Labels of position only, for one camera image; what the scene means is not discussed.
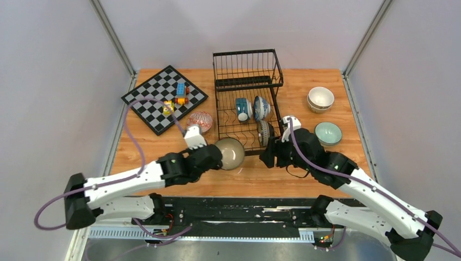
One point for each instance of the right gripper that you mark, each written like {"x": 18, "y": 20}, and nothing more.
{"x": 274, "y": 148}

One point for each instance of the brown patterned bowl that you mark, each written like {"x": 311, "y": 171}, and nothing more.
{"x": 265, "y": 131}

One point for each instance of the light green celadon bowl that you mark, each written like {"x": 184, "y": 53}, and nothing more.
{"x": 328, "y": 144}

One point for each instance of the white green striped bowl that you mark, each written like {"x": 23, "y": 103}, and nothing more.
{"x": 328, "y": 131}

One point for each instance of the blue floral white bowl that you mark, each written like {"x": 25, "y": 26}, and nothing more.
{"x": 261, "y": 108}

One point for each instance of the dark blue bowl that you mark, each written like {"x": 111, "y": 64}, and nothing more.
{"x": 232, "y": 151}

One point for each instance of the black wire dish rack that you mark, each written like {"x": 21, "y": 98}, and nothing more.
{"x": 246, "y": 87}

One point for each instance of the teal glazed bowl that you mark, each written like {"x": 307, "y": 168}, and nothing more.
{"x": 243, "y": 108}

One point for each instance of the cream white bowl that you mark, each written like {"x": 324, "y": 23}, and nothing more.
{"x": 320, "y": 99}

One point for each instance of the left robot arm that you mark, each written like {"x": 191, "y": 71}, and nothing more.
{"x": 90, "y": 199}

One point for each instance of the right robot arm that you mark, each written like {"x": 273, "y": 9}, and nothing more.
{"x": 407, "y": 230}

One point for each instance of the blue toy block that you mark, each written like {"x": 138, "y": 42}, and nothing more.
{"x": 182, "y": 92}

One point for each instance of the yellow toy block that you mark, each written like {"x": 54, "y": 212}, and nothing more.
{"x": 168, "y": 107}

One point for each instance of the checkered board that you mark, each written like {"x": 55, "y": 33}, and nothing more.
{"x": 162, "y": 86}

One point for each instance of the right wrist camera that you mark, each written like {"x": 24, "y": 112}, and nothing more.
{"x": 290, "y": 123}

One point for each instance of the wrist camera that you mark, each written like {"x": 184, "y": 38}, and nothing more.
{"x": 193, "y": 138}
{"x": 290, "y": 123}

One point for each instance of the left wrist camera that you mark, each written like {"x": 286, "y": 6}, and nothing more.
{"x": 193, "y": 138}

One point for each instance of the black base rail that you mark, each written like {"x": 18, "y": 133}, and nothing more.
{"x": 160, "y": 219}

